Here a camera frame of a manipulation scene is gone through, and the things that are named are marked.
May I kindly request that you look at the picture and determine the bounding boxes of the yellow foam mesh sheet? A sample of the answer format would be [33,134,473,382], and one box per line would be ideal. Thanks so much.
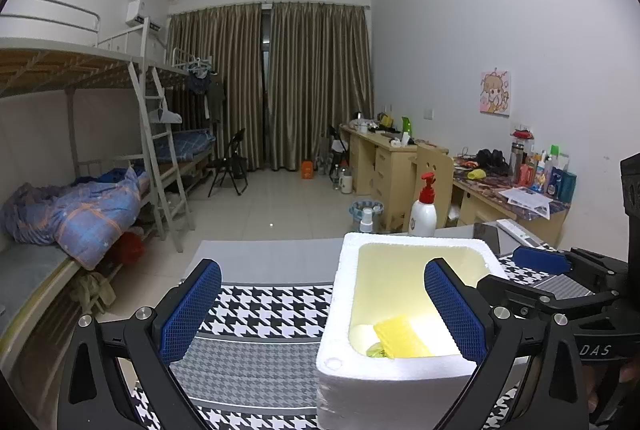
[373,316,432,360]

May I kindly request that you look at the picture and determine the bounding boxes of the green floral plastic bag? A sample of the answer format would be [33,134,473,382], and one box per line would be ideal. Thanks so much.
[366,342,388,358]

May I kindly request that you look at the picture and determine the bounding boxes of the person's hand on grip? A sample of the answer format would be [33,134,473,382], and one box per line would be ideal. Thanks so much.
[581,348,640,430]

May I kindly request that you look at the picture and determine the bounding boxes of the white papers on desk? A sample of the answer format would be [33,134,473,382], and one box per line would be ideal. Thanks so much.
[499,187,552,220]

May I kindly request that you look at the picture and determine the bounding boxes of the dark teal box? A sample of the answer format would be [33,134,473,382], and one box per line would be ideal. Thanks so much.
[555,170,577,203]

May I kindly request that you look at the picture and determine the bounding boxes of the houndstooth table mat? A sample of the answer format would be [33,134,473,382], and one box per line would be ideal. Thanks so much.
[130,244,612,430]

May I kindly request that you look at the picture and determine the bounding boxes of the white foam box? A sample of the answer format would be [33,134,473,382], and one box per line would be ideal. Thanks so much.
[316,233,506,429]

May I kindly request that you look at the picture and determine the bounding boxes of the white bottle red pump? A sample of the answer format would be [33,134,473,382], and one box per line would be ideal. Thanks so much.
[408,172,437,237]

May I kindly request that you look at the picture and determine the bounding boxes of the yellow object on desk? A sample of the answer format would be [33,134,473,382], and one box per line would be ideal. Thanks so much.
[466,168,487,181]

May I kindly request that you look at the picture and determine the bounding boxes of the blue checked quilt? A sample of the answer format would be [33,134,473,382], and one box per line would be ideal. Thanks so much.
[1,168,149,271]

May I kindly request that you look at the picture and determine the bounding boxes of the pet food bowl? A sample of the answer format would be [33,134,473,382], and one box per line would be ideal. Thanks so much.
[348,199,384,222]

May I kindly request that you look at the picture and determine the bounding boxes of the wooden smiley chair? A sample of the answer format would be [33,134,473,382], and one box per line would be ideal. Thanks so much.
[414,144,454,228]

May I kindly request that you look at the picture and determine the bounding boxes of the black folding chair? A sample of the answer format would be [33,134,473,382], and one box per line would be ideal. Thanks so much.
[207,129,248,197]

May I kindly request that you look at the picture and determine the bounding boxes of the light wooden desk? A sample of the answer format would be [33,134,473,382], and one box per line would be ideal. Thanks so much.
[341,125,570,246]

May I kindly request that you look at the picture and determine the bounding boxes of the orange container on floor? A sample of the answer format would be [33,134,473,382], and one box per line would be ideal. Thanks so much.
[300,160,314,179]

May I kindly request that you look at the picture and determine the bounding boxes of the white metal bunk bed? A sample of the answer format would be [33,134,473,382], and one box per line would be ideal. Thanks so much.
[1,0,212,378]

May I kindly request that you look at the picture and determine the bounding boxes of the brown striped curtains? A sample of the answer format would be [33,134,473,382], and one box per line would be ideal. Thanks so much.
[168,2,374,171]

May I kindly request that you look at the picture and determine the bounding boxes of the pink cartoon wall picture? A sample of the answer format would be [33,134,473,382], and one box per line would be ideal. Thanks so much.
[480,69,512,117]

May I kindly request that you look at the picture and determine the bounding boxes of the white wall air conditioner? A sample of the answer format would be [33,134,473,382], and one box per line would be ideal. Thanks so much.
[125,0,149,28]

